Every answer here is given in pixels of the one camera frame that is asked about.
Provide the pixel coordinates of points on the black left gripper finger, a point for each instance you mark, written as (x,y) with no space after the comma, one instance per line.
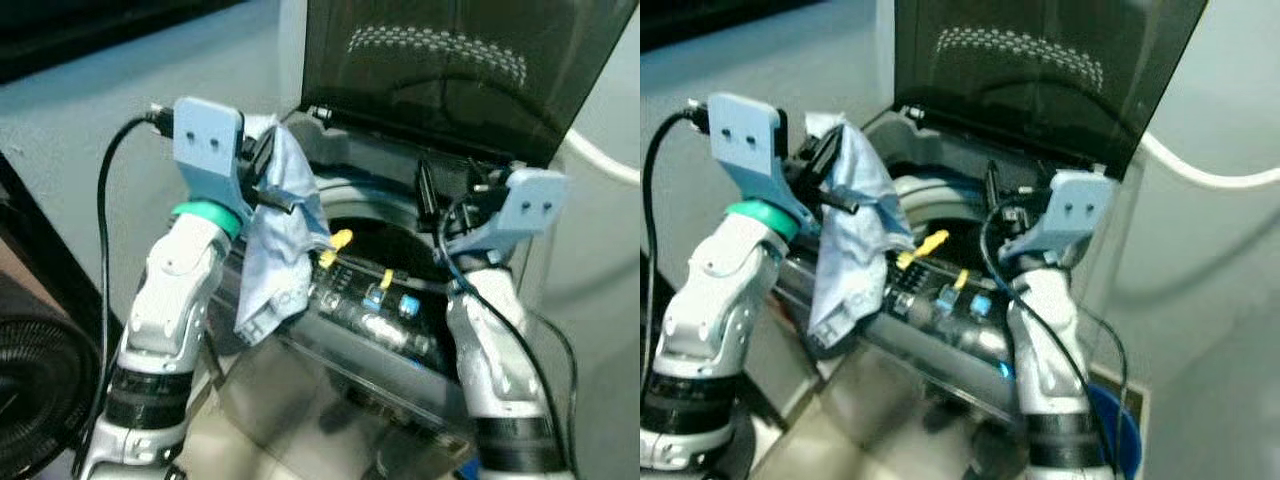
(842,203)
(826,155)
(265,155)
(280,203)

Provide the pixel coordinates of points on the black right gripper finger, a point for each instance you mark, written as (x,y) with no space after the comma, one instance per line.
(993,187)
(480,178)
(1032,189)
(427,190)

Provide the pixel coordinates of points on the light blue garment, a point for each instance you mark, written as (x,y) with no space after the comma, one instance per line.
(285,260)
(850,270)

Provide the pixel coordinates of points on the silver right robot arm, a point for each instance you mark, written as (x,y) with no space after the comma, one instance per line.
(490,350)
(1050,350)

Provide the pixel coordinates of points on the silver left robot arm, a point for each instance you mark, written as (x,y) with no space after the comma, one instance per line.
(170,300)
(715,300)

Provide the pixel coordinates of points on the grey washing machine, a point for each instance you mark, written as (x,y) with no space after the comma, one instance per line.
(380,320)
(940,320)

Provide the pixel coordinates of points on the large yellow tag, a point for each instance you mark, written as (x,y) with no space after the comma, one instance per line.
(930,244)
(338,243)

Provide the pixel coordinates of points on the small yellow tag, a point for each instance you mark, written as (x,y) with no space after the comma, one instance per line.
(386,280)
(961,280)

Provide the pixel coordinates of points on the dark tinted washer lid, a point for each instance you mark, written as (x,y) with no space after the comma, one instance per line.
(1040,80)
(450,80)

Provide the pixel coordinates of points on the black electric fan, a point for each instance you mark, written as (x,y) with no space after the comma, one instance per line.
(40,390)

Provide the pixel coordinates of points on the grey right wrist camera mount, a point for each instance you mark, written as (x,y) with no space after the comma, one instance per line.
(525,210)
(1075,210)

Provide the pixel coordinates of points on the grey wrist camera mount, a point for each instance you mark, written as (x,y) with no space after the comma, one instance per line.
(745,140)
(1075,210)
(210,140)
(525,210)

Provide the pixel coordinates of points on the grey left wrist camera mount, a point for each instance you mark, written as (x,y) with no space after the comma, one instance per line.
(745,140)
(210,140)

